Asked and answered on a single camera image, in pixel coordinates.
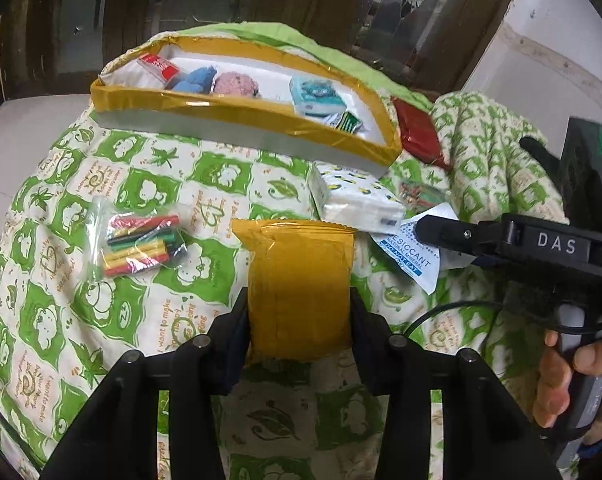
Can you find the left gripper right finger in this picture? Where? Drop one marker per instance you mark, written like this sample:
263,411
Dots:
392,365

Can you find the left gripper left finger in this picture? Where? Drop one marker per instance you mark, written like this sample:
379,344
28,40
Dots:
205,366

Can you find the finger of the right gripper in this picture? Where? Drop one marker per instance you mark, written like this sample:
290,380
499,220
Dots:
484,239
550,163

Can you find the white desiccant packet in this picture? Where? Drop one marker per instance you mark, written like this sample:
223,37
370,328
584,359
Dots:
421,262

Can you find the gold foil packet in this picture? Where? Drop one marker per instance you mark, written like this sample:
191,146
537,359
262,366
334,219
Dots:
298,287

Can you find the bee-print tissue pack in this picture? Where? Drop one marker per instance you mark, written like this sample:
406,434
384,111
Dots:
352,198

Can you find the green white snack packet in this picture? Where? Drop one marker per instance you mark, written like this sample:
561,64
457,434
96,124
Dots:
343,121

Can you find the teal tissue pack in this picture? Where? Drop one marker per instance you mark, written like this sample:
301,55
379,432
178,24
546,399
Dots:
315,97

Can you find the pink fluffy ball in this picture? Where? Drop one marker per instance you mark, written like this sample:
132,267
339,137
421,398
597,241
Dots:
235,84

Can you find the white red packet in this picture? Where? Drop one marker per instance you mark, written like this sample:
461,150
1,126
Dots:
159,72

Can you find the person right hand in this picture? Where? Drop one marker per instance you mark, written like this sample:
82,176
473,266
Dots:
552,393

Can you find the bag of coloured sticks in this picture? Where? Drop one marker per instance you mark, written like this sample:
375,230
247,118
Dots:
418,197

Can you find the red foil packet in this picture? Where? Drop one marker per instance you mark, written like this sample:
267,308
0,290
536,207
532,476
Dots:
418,134

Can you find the green patterned quilt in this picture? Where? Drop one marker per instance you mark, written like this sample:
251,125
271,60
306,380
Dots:
74,298

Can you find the small bag coloured crayons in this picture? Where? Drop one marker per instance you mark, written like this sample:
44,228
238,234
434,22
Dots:
122,242

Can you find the ornate glass door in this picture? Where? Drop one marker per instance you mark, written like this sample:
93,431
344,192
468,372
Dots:
59,46

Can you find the gold-edged white foam tray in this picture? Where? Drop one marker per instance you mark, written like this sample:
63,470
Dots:
267,122

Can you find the blue rolled cloth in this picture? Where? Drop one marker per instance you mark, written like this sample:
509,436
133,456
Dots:
197,81

